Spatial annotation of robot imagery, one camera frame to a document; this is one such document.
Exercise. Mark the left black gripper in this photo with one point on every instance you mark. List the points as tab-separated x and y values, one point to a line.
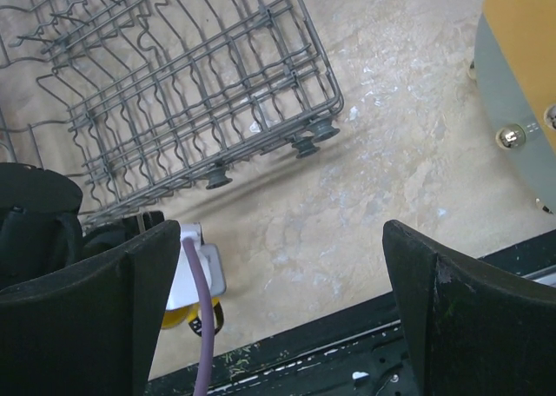
40	229

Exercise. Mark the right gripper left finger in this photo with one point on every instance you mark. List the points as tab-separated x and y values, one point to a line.
90	328

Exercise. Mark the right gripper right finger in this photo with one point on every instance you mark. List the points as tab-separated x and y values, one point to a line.
470	328

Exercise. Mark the white cylinder with orange lid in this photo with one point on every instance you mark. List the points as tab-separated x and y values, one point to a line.
514	67

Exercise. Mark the aluminium frame rail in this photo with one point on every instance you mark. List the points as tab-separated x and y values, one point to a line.
545	276

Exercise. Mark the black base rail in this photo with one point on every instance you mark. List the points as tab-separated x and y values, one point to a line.
360	350

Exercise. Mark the grey wire dish rack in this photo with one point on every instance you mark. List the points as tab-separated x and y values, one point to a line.
135	100

